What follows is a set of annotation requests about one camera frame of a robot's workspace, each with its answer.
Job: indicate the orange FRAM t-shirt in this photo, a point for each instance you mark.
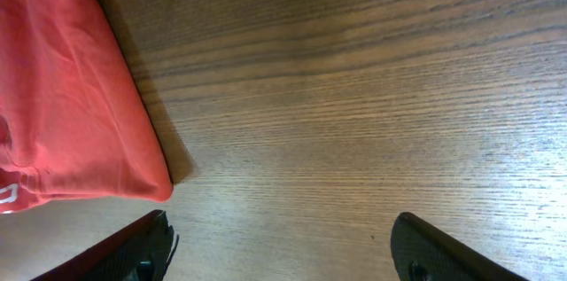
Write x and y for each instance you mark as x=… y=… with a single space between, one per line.
x=73 y=125

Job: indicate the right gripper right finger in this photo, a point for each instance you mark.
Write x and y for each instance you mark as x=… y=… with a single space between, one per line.
x=422 y=252

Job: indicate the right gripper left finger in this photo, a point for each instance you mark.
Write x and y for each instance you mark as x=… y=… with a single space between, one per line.
x=141 y=251

